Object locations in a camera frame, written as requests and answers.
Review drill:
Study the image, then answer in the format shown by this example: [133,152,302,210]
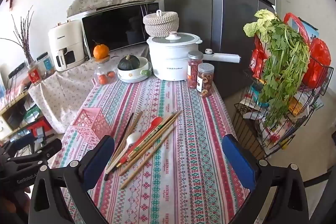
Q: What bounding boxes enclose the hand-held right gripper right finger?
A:
[222,134,310,224]

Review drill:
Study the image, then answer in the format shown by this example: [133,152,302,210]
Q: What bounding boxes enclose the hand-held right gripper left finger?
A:
[28,135,115,224]

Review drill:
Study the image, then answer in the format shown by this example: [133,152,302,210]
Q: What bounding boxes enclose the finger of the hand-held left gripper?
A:
[0,132,36,158]
[8,138,63,163]

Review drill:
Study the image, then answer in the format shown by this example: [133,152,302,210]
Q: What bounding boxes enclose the white plastic spoon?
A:
[106,133,141,174]

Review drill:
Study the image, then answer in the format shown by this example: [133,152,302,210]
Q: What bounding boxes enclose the pink plastic utensil basket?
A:
[72,107,112,147]

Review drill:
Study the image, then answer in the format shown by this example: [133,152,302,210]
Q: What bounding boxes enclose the dark chopstick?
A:
[104,113,135,181]

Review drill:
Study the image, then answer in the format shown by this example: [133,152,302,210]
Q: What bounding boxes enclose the brown wooden chopstick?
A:
[105,111,143,174]

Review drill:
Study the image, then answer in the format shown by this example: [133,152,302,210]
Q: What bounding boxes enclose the paper-wrapped chopsticks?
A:
[131,110,182,153]
[128,115,176,161]

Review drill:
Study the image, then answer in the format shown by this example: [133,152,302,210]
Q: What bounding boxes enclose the red plastic spoon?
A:
[117,116,163,167]

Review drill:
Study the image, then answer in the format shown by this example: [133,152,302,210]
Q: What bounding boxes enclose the person's left hand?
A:
[0,186,32,224]

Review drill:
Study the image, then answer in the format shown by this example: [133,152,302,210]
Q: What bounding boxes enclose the black handheld device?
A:
[35,128,49,144]

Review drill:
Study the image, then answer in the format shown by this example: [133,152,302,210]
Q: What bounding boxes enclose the wooden low cabinet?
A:
[0,82,34,140]

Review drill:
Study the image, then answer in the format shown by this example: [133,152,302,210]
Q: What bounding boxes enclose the floral cabinet cloth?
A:
[28,44,150,135]

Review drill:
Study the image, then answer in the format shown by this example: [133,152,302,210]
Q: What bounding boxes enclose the striped patterned tablecloth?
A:
[49,74,263,224]

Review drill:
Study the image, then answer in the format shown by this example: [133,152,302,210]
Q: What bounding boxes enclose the red label jar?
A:
[27,61,42,86]

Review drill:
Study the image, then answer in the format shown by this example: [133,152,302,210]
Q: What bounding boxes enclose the teal snack packet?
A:
[251,85,271,107]

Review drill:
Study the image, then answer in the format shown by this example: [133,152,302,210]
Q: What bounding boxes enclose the black power strip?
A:
[8,63,27,79]

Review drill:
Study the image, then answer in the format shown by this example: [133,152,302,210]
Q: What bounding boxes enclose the clear jar with black lid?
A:
[37,51,56,77]

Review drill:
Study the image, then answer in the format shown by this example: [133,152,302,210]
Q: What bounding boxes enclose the yellow packet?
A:
[289,97,307,117]

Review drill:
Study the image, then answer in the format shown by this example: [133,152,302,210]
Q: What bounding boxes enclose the glass vase with bare branches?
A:
[0,6,37,69]

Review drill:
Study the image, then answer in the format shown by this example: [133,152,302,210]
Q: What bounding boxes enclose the white plate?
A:
[118,73,153,83]

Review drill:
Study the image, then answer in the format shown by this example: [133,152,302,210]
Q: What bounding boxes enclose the glass jar with wooden lid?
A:
[94,55,118,86]

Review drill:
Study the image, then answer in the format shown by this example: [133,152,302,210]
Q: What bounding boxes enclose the jar of dried fruit slices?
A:
[196,63,214,98]

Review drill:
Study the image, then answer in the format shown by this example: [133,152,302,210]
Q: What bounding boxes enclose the dark green pumpkin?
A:
[117,55,141,72]

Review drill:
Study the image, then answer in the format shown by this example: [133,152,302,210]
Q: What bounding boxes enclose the jar of red dried fruit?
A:
[187,51,204,89]

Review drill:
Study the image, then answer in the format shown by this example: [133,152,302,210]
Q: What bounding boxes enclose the red snack packet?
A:
[249,35,268,77]

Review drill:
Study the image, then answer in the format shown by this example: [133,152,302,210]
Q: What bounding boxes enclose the orange tangerine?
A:
[93,40,110,60]

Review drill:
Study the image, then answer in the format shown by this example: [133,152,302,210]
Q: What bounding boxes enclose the white air fryer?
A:
[48,20,87,72]

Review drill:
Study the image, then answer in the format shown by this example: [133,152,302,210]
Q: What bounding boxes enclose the green leafy herbs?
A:
[259,18,310,130]

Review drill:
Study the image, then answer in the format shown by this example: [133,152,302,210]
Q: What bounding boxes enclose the white electric pot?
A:
[146,32,241,81]

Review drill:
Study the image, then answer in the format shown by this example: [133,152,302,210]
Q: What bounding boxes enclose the red plastic bag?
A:
[283,13,332,89]

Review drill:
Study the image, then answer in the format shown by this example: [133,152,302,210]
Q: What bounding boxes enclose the black microwave oven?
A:
[81,1,165,59]

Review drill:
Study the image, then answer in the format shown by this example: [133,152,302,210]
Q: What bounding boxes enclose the white glass pot lid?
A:
[147,32,203,45]

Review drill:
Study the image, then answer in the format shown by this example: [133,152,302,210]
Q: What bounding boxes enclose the napa cabbage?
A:
[243,9,279,42]

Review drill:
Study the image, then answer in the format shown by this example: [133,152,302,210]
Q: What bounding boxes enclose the grey refrigerator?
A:
[160,0,281,109]

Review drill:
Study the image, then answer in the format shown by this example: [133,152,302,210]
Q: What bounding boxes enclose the black wire rack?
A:
[234,30,334,159]

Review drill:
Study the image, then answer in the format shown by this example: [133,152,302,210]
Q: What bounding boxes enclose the white bowl with green handle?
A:
[117,57,153,78]

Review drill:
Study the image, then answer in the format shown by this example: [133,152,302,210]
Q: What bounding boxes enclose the woven rope basket with lid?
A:
[143,10,180,38]

